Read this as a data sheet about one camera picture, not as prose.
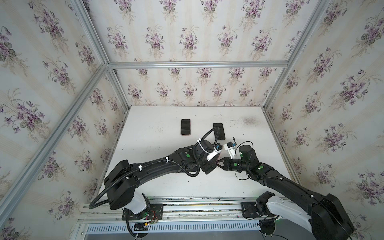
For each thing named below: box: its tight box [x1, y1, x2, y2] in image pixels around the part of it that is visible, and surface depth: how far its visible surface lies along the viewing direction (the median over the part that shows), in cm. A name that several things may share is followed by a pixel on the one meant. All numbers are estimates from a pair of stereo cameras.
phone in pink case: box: [180, 118, 191, 136], surface depth 109 cm
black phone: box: [213, 122, 226, 141], surface depth 109 cm
